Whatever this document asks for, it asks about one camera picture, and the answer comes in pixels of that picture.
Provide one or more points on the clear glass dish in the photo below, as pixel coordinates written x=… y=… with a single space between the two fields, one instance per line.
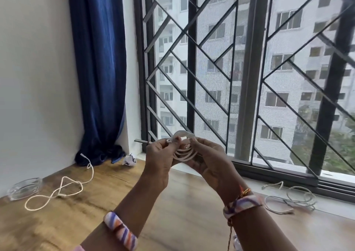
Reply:
x=23 y=189

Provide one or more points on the black metal window grille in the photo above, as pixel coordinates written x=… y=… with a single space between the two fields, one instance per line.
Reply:
x=192 y=51

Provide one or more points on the blue curtain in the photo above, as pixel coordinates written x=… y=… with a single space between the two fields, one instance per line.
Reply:
x=99 y=73

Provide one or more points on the person's right fingers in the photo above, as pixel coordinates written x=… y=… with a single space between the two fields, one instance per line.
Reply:
x=200 y=146

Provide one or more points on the grey sliding window frame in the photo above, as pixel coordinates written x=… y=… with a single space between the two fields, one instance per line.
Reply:
x=251 y=73

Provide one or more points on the grey apartment building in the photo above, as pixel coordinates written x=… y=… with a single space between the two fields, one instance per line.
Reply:
x=291 y=54

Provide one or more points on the person's right hand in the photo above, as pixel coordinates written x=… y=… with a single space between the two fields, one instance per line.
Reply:
x=215 y=166

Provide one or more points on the crumpled white wrapper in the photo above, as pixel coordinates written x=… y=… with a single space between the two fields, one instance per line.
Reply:
x=129 y=160

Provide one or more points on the person's left forearm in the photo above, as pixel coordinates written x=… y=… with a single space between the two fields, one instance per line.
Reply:
x=130 y=209

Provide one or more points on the striped fabric wristband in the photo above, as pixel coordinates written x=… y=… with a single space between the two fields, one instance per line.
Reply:
x=241 y=202
x=122 y=230

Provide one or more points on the person's right forearm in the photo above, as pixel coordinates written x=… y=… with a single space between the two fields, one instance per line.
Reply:
x=258 y=231

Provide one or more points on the person's left hand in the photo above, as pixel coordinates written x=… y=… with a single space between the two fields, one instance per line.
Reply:
x=158 y=162

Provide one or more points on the person's left fingers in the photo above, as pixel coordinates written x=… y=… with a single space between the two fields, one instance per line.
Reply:
x=162 y=144

